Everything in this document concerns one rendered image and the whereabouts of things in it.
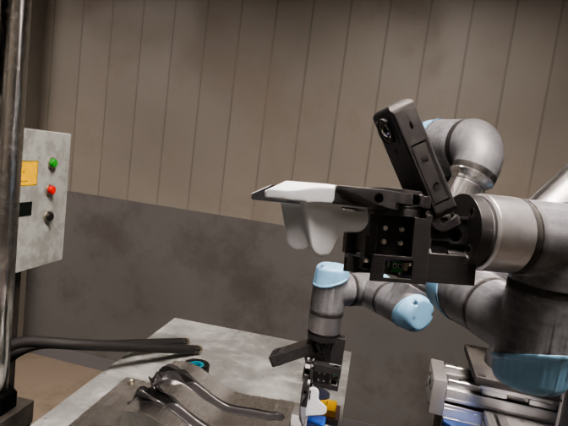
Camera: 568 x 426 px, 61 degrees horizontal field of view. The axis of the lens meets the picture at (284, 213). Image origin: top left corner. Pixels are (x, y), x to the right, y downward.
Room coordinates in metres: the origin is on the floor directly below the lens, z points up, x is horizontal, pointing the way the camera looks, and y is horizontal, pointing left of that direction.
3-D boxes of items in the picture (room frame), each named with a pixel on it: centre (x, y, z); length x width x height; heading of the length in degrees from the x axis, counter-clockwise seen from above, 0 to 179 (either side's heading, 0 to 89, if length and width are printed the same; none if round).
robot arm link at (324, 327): (1.05, -0.12, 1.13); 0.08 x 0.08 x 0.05
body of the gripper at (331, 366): (1.05, -0.13, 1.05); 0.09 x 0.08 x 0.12; 80
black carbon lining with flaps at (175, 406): (1.03, 0.12, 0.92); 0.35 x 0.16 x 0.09; 80
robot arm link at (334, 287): (1.05, -0.12, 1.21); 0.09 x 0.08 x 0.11; 118
